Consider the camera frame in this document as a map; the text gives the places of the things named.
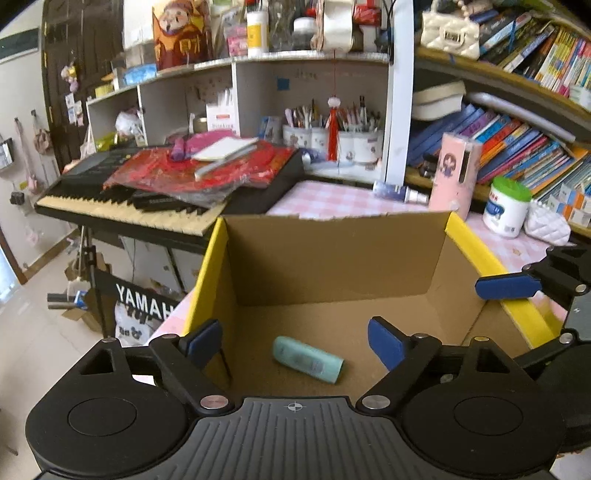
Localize dark wall panel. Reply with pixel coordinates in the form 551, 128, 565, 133
0, 28, 41, 64

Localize white notebook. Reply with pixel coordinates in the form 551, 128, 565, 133
191, 137, 259, 162

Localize teal tube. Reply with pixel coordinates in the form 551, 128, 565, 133
272, 336, 345, 385

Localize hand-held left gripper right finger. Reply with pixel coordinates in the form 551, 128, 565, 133
358, 316, 513, 414

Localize glass jar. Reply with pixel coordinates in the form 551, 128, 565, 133
292, 17, 320, 51

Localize paper notes on door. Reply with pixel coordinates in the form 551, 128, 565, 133
65, 92, 88, 125

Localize white quilted purse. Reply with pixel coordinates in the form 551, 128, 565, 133
524, 199, 573, 246

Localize red wrapped paper decorations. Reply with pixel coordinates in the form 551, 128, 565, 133
104, 141, 296, 206

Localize blue white tube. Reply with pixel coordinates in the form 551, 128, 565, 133
373, 181, 430, 205

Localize dark wooden door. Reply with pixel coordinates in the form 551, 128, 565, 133
41, 0, 125, 174

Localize row of blue purple books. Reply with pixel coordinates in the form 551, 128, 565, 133
406, 104, 591, 232

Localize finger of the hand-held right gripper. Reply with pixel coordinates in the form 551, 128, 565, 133
513, 329, 581, 371
475, 246, 591, 315

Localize white cubby shelf unit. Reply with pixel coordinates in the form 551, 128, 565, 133
85, 52, 409, 185

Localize grey rolled tube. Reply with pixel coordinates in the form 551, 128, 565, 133
466, 91, 578, 144

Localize black keyboard stand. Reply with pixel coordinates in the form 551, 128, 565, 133
74, 226, 185, 342

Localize red tassel ornament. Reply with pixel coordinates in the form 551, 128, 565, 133
325, 51, 342, 162

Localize cream quilted pearl-handle handbag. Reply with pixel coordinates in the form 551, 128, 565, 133
421, 0, 481, 60

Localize pink round fabric item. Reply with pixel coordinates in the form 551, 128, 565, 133
168, 130, 236, 162

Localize bunch of pens and brushes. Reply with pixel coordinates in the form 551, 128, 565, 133
284, 95, 382, 132

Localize black electronic keyboard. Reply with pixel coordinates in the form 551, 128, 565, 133
34, 148, 305, 238

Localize wooden bookcase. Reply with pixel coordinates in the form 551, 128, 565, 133
405, 0, 591, 234

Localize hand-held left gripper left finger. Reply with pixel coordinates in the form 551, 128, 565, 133
76, 318, 232, 414

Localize white printed plastic bag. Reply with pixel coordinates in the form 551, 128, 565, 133
113, 300, 160, 347

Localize pink small box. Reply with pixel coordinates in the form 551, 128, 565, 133
224, 23, 249, 57

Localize thick cream-paged book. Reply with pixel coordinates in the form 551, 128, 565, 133
412, 99, 463, 121
413, 80, 467, 107

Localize yellow-edged cardboard box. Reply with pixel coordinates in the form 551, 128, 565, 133
182, 210, 566, 400

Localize row of leaning paperback books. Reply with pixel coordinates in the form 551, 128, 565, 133
478, 9, 591, 109

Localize blue white card packet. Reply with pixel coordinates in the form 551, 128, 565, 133
259, 115, 283, 139

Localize pink cylinder bottle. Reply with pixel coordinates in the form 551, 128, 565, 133
428, 132, 483, 221

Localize white red carton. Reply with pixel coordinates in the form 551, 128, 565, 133
205, 90, 241, 137

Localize white jar green lid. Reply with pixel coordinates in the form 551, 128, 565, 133
482, 175, 533, 239

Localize white bottle yellow label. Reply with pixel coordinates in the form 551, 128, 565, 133
246, 9, 270, 58

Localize grey thin book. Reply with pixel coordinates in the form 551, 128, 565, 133
194, 148, 259, 181

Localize cream ribbon roll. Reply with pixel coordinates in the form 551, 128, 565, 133
321, 0, 357, 51

